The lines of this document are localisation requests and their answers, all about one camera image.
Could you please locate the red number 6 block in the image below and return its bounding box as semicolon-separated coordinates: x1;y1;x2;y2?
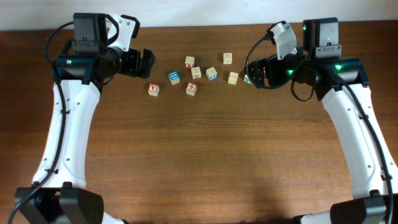
186;83;197;96

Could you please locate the blue letter H block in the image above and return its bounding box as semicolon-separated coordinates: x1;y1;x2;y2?
168;71;180;85

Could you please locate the red letter A block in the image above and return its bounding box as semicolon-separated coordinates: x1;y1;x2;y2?
148;83;160;96

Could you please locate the plain K wooden block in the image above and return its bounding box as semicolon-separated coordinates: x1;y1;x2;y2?
191;67;201;79

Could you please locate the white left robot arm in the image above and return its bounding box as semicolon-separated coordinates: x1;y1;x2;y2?
14;13;155;223

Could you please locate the yellow wooden block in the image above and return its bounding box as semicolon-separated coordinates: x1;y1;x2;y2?
228;72;239;85

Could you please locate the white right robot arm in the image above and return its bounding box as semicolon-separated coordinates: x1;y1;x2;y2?
244;17;397;223

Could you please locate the green wooden block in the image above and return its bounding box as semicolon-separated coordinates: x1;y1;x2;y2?
243;74;252;84

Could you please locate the red X wooden block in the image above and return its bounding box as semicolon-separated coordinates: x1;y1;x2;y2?
185;56;195;68

